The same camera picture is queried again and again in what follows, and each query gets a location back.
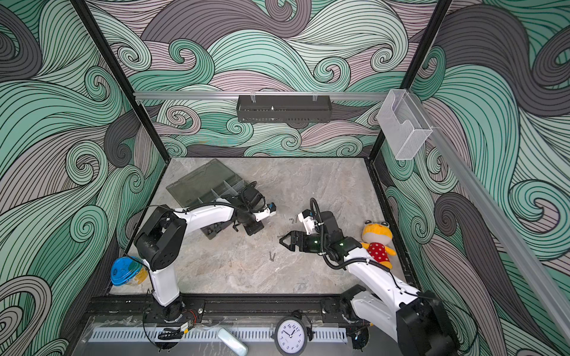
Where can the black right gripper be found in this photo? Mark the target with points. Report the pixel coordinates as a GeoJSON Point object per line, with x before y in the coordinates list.
{"type": "Point", "coordinates": [296, 236]}

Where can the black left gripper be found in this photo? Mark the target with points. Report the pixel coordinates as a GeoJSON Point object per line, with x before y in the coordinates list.
{"type": "Point", "coordinates": [259, 226]}

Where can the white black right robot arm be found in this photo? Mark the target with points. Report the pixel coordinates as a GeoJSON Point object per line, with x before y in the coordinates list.
{"type": "Point", "coordinates": [416, 320]}

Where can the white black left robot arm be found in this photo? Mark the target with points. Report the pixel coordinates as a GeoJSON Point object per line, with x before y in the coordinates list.
{"type": "Point", "coordinates": [159, 241]}

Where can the grey compartment organizer box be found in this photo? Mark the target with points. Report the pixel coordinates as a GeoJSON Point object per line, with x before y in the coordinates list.
{"type": "Point", "coordinates": [211, 182]}

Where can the yellow frog plush toy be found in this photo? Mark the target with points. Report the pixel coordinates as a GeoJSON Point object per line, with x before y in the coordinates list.
{"type": "Point", "coordinates": [376, 239]}

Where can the white round clock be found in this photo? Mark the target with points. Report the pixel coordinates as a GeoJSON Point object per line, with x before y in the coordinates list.
{"type": "Point", "coordinates": [290, 336]}

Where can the white oblong remote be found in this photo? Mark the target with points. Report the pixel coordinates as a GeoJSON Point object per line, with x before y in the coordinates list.
{"type": "Point", "coordinates": [237, 346]}

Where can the blue lid fruit cup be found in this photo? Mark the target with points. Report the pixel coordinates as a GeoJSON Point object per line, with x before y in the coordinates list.
{"type": "Point", "coordinates": [128, 271]}

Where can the black wall tray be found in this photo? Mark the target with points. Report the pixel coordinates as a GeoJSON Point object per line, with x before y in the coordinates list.
{"type": "Point", "coordinates": [284, 109]}

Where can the clear plastic wall holder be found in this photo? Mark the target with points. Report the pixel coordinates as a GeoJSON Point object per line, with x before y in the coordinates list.
{"type": "Point", "coordinates": [404, 122]}

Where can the aluminium rail bar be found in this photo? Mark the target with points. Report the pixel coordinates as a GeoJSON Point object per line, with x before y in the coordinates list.
{"type": "Point", "coordinates": [234, 95]}

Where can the white perforated cable duct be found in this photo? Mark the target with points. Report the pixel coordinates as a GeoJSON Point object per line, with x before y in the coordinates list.
{"type": "Point", "coordinates": [332, 335]}

